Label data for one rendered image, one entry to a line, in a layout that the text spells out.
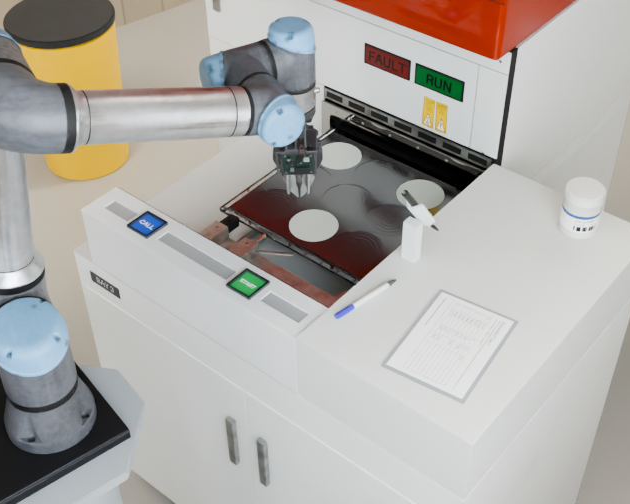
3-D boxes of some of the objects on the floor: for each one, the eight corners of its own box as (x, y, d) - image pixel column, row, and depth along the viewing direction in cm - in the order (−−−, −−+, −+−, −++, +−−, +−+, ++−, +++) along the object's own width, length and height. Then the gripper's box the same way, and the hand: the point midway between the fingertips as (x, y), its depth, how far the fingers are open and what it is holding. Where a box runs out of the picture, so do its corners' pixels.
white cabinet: (282, 346, 291) (271, 118, 237) (569, 522, 245) (638, 290, 190) (122, 485, 255) (66, 254, 200) (424, 724, 208) (458, 508, 154)
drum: (107, 117, 384) (81, -21, 344) (156, 160, 362) (135, 18, 323) (21, 152, 367) (-16, 11, 328) (67, 199, 345) (33, 54, 306)
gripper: (267, 122, 162) (274, 218, 177) (321, 121, 162) (323, 217, 177) (269, 93, 169) (275, 188, 183) (321, 92, 169) (323, 188, 183)
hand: (299, 188), depth 181 cm, fingers closed
